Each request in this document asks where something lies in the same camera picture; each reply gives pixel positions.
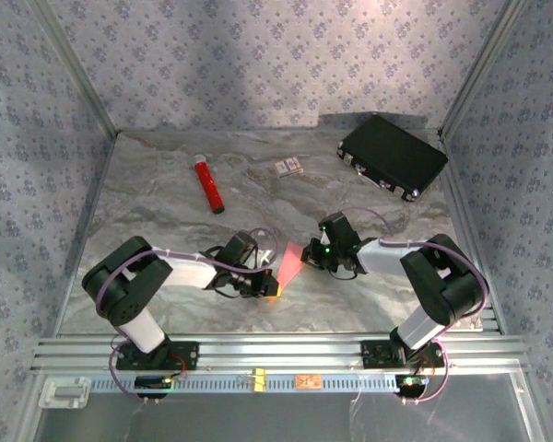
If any pink paper sheet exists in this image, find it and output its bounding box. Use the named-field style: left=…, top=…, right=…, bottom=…
left=274, top=242, right=308, bottom=294

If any small playing card box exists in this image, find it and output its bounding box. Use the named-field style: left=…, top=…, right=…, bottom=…
left=272, top=156, right=304, bottom=179

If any red glitter tube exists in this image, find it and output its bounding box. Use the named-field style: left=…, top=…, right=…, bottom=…
left=192, top=155, right=227, bottom=216

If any black hard case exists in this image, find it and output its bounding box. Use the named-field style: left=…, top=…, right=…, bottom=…
left=335, top=113, right=449, bottom=203

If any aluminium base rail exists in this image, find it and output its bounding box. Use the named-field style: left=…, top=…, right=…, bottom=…
left=31, top=333, right=529, bottom=377

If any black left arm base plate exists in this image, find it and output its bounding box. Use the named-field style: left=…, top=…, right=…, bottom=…
left=114, top=340, right=200, bottom=372

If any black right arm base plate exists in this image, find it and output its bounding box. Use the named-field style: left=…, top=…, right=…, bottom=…
left=361, top=339, right=446, bottom=369

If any grey slotted cable duct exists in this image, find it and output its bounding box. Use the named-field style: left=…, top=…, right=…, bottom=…
left=89, top=373, right=397, bottom=392

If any aluminium table side rail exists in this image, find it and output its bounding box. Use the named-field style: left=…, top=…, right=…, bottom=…
left=50, top=132, right=119, bottom=337
left=440, top=131, right=506, bottom=335

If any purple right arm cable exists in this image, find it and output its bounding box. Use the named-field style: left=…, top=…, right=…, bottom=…
left=340, top=206, right=489, bottom=406

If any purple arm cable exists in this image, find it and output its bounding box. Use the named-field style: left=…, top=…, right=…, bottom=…
left=340, top=206, right=489, bottom=406
left=95, top=227, right=282, bottom=406

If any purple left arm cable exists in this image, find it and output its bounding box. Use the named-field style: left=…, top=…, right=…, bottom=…
left=95, top=227, right=282, bottom=406

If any white plastic bracket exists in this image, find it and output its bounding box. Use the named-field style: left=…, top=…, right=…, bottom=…
left=39, top=376, right=92, bottom=410

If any aluminium frame post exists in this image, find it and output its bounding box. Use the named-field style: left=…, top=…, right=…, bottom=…
left=27, top=0, right=121, bottom=137
left=437, top=0, right=531, bottom=138

